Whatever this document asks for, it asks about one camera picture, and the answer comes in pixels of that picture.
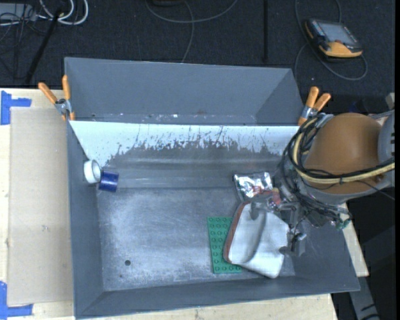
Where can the grey metal bin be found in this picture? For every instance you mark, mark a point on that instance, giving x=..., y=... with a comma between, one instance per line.
x=160, y=232

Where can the white pouch with brown trim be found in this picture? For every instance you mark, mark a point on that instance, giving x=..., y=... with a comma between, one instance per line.
x=253, y=245

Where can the blue tape roll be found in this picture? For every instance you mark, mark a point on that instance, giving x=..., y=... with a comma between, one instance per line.
x=108, y=181

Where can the silver foil packet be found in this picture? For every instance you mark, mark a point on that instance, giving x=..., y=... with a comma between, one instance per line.
x=251, y=183

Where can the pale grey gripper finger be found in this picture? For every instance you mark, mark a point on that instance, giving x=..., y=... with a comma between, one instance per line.
x=298, y=243
x=254, y=210

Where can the green studded flat plate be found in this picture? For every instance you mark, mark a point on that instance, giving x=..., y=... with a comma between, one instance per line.
x=217, y=242

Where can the pale cardboard board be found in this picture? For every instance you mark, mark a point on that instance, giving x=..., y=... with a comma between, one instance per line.
x=36, y=195

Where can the white tape roll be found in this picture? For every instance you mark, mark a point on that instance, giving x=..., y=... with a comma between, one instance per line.
x=89, y=173

